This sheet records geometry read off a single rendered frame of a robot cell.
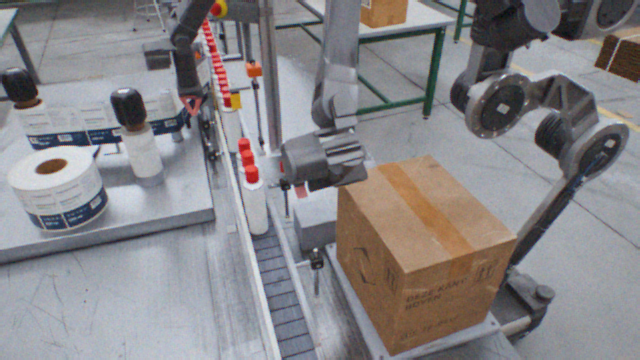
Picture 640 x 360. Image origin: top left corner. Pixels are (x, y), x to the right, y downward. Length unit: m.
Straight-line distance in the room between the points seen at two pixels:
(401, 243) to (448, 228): 0.10
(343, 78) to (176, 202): 0.78
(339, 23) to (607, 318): 2.01
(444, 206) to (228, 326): 0.55
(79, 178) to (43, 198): 0.09
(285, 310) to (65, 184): 0.65
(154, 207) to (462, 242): 0.87
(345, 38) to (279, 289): 0.59
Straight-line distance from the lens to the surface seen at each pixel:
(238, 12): 1.37
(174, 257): 1.22
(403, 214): 0.86
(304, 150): 0.64
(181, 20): 1.17
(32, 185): 1.29
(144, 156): 1.34
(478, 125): 1.26
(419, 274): 0.78
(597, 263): 2.66
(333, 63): 0.68
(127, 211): 1.33
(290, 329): 0.96
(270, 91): 1.43
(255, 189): 1.05
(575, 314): 2.36
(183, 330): 1.07
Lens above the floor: 1.69
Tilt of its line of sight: 38 degrees down
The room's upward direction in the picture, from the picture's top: straight up
